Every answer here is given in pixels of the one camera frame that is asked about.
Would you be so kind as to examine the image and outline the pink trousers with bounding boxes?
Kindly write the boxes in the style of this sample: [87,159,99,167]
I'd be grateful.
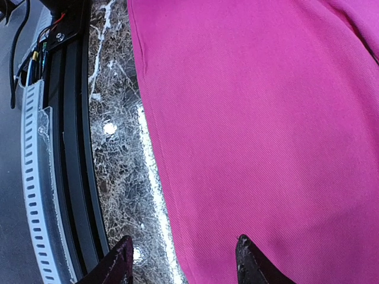
[128,1,378,283]

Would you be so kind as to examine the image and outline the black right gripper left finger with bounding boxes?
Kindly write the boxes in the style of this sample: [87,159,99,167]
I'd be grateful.
[78,235,134,284]

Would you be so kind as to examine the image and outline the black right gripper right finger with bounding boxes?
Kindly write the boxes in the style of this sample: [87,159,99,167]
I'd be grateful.
[236,234,295,284]

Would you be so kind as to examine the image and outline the black curved front rail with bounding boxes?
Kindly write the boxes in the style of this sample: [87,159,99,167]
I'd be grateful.
[43,1,109,280]

